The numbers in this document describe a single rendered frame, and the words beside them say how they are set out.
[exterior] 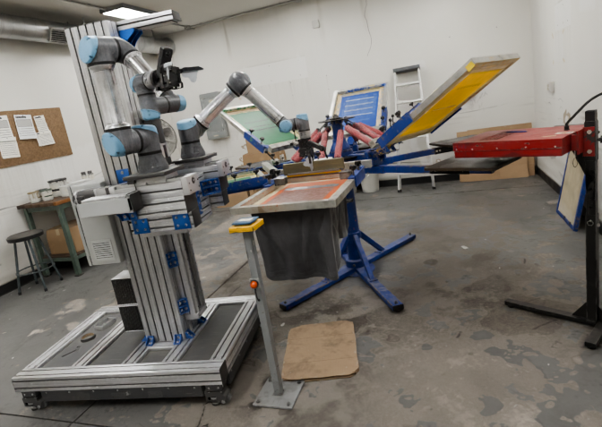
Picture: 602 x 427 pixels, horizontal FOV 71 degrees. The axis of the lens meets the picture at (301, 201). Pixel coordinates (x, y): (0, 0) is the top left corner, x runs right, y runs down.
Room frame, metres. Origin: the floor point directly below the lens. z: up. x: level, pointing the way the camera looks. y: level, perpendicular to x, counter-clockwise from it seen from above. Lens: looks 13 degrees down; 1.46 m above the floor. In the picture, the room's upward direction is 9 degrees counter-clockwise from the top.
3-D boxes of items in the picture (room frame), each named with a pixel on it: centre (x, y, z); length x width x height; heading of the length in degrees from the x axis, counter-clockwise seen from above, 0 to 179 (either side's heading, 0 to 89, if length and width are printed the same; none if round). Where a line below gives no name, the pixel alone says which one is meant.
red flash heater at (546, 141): (2.37, -1.30, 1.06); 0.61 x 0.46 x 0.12; 40
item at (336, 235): (2.35, -0.20, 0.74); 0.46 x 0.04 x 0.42; 160
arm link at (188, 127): (2.64, 0.61, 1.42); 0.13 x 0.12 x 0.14; 176
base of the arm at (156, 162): (2.15, 0.71, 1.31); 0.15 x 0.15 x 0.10
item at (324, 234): (2.20, 0.07, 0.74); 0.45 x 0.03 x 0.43; 70
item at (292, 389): (1.98, 0.28, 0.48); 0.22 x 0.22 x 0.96; 70
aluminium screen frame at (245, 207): (2.47, -0.03, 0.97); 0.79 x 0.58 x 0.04; 160
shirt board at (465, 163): (2.95, -0.82, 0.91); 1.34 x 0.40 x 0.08; 40
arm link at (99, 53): (2.04, 0.79, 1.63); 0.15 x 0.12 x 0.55; 143
